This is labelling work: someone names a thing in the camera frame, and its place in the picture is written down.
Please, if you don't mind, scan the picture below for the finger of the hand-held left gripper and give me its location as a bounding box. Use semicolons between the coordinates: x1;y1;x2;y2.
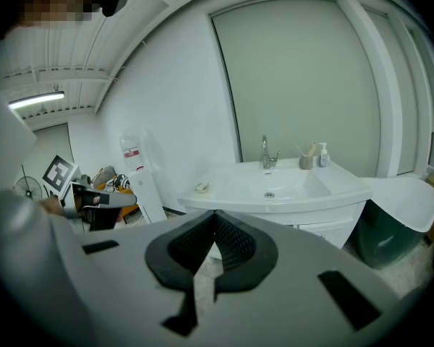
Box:
93;189;139;209

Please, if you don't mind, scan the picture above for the ceiling light tube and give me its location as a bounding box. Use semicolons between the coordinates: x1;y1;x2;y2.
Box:
7;90;66;111

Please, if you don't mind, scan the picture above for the white soap dispenser bottle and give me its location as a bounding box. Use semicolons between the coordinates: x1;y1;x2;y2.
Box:
317;142;331;168

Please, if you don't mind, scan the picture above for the person's face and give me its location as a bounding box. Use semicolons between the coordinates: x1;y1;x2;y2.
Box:
21;0;97;25

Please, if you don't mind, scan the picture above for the orange upholstered chair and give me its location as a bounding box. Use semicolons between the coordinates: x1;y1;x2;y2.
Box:
93;179;142;227

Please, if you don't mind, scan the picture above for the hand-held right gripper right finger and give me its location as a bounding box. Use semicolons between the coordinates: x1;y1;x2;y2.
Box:
195;209;403;347

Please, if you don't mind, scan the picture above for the chrome faucet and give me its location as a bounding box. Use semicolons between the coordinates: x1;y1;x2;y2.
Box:
260;134;281;170

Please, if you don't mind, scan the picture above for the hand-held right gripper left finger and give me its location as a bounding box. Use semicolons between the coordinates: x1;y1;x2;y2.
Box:
50;209;216;347

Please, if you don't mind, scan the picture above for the grey cushion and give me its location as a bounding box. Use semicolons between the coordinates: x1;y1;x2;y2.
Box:
93;164;117;184

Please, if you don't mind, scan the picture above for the white oval board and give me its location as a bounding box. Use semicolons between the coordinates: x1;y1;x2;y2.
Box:
360;176;434;234

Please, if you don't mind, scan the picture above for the person's beige shirt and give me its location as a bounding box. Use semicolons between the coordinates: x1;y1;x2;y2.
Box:
0;81;95;347

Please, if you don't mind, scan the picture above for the white water dispenser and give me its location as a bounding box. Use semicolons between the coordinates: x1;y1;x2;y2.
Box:
125;170;168;225

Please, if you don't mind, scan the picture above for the black white patterned cloth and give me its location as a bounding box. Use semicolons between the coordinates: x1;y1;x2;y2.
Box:
104;173;132;192

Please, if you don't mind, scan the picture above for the person's left forearm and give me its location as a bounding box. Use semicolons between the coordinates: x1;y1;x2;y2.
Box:
38;195;64;216

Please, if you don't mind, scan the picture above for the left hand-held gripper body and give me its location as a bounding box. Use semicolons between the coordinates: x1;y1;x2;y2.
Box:
42;154;121;231

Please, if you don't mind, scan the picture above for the large grey window panel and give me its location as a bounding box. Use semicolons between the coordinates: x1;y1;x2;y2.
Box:
361;5;421;176
208;0;381;179

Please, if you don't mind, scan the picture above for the person's left hand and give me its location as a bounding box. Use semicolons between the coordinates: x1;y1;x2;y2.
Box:
74;193;95;212

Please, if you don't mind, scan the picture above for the black floor fan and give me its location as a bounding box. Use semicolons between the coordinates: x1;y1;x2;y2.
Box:
13;174;43;199

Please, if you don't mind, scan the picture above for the dark green bin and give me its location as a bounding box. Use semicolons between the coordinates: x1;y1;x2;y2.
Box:
351;197;427;270

